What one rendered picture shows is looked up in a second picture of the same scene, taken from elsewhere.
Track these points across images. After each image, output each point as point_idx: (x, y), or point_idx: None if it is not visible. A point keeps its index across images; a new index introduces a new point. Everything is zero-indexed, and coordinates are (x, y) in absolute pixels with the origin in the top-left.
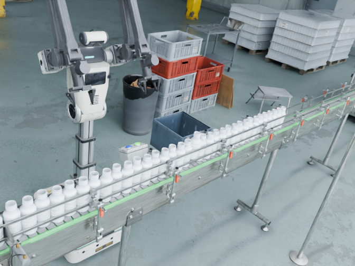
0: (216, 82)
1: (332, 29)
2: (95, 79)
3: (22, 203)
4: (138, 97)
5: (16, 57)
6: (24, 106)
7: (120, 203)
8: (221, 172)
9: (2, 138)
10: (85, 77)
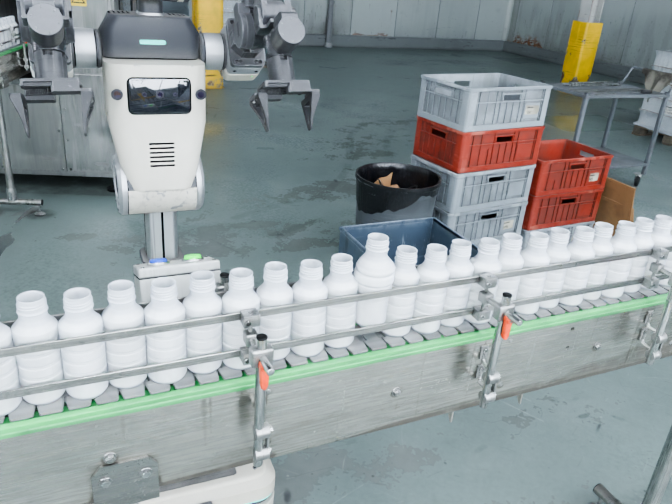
0: (590, 196)
1: None
2: (158, 97)
3: None
4: (382, 208)
5: (208, 146)
6: (180, 224)
7: (45, 429)
8: (482, 385)
9: (112, 275)
10: (128, 87)
